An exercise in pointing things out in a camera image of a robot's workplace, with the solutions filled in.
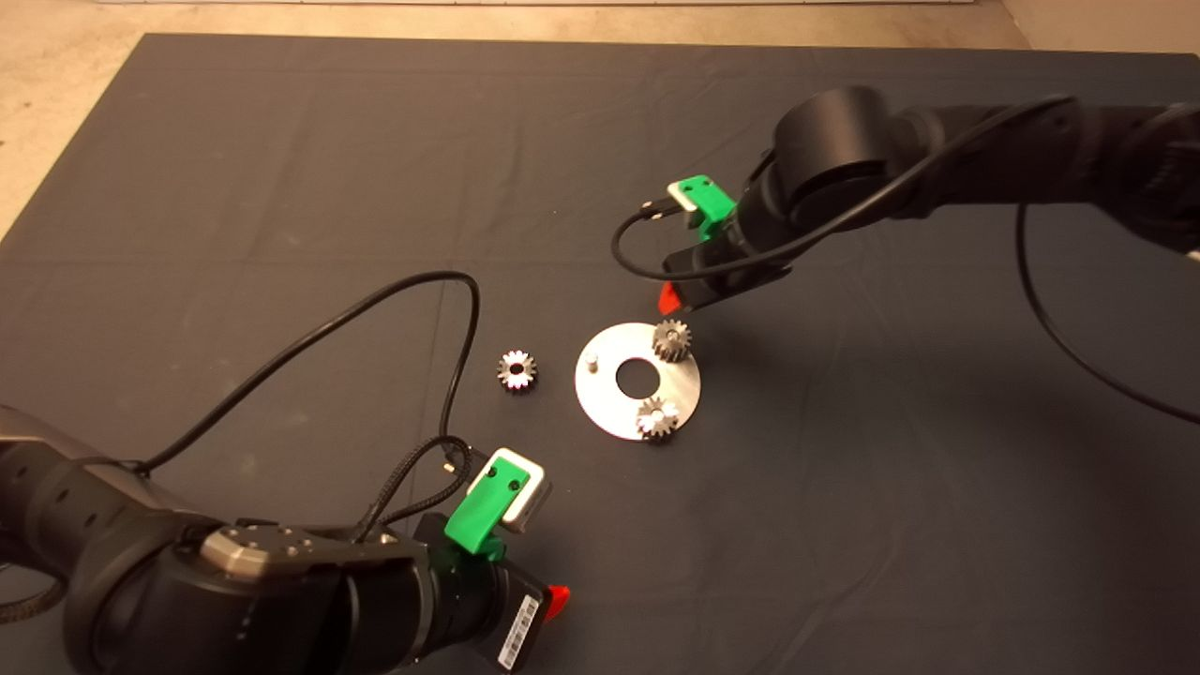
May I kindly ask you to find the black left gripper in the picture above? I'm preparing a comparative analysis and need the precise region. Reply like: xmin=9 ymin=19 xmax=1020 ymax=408
xmin=412 ymin=512 xmax=572 ymax=672

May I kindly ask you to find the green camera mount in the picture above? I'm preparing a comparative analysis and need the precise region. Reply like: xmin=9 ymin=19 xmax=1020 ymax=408
xmin=444 ymin=461 xmax=532 ymax=563
xmin=677 ymin=176 xmax=738 ymax=244

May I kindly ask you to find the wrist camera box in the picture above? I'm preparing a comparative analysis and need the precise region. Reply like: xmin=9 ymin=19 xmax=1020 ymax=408
xmin=469 ymin=447 xmax=554 ymax=534
xmin=666 ymin=183 xmax=706 ymax=228

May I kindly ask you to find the shiny steel planetary gear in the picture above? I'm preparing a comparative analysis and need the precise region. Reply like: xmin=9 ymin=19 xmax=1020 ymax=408
xmin=498 ymin=351 xmax=538 ymax=393

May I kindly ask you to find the braided black left cable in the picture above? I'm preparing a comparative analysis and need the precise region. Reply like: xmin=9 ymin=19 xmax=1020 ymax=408
xmin=356 ymin=435 xmax=473 ymax=545

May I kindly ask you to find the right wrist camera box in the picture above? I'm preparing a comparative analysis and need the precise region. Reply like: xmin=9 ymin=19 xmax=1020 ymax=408
xmin=666 ymin=183 xmax=706 ymax=228

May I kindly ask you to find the dark steel planetary gear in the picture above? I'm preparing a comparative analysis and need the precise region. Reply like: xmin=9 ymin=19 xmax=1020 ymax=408
xmin=652 ymin=319 xmax=694 ymax=365
xmin=636 ymin=397 xmax=681 ymax=443

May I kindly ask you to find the black right camera cable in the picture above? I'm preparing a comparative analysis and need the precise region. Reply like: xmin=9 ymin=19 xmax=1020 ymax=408
xmin=610 ymin=94 xmax=1200 ymax=425

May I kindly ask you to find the green left camera mount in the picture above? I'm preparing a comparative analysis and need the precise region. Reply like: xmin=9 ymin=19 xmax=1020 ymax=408
xmin=444 ymin=461 xmax=532 ymax=563

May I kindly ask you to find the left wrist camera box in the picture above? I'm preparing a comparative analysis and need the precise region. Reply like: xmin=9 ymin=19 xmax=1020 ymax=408
xmin=469 ymin=447 xmax=554 ymax=534

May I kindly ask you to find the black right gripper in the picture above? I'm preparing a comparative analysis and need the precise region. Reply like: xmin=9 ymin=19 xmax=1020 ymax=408
xmin=656 ymin=217 xmax=794 ymax=318

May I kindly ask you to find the dark grey table cloth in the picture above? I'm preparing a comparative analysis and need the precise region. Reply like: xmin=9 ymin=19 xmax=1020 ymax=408
xmin=0 ymin=35 xmax=1200 ymax=675

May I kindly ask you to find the green right camera mount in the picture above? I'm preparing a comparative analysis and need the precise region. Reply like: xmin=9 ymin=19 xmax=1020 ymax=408
xmin=677 ymin=176 xmax=738 ymax=244

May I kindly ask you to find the round metal carrier plate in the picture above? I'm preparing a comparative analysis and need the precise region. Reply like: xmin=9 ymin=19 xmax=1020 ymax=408
xmin=575 ymin=322 xmax=702 ymax=442

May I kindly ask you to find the thick braided black cable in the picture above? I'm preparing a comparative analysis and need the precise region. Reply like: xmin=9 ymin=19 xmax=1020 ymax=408
xmin=0 ymin=562 xmax=68 ymax=626

